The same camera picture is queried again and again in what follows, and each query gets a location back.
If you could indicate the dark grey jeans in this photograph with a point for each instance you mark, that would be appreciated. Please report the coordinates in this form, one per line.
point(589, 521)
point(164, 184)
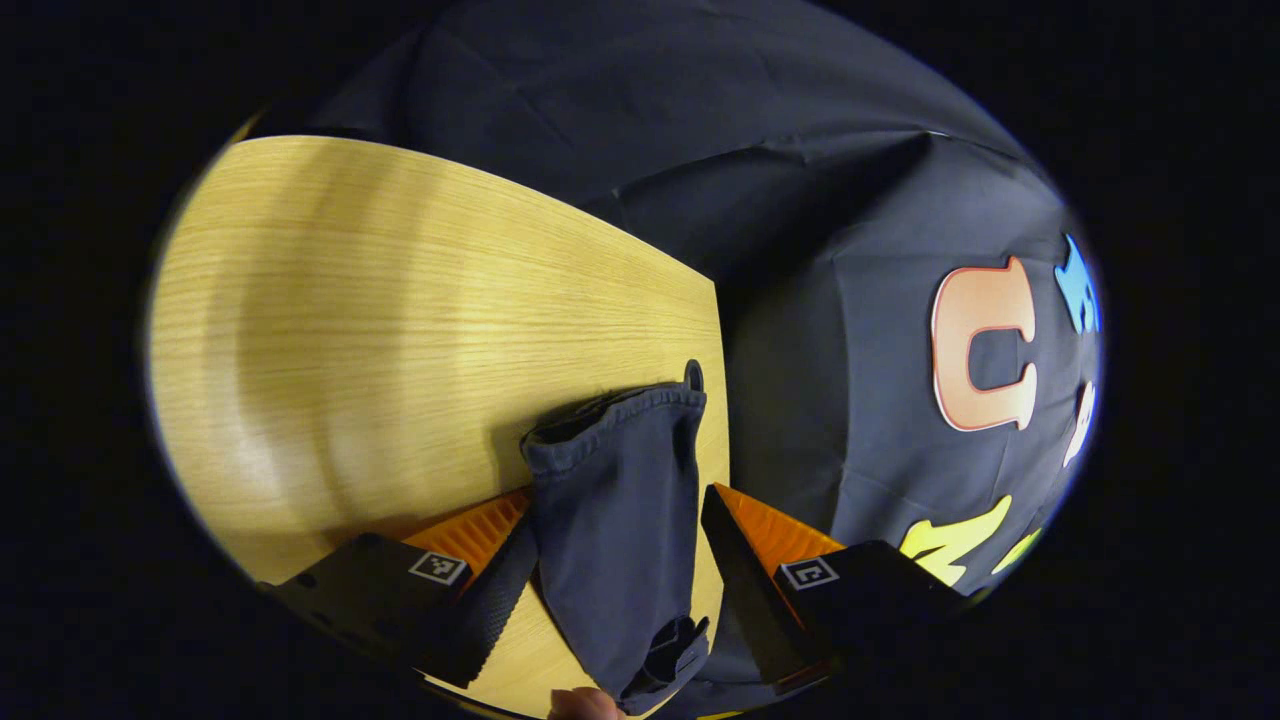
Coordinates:
point(620, 520)

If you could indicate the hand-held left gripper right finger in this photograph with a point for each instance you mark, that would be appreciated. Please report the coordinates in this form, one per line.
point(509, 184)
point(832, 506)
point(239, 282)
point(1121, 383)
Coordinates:
point(750, 600)

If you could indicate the black table grommet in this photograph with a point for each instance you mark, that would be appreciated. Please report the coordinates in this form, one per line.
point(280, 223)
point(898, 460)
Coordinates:
point(693, 375)

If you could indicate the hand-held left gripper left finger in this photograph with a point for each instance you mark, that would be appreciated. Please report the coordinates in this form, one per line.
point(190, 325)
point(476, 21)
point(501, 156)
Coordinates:
point(490, 610)

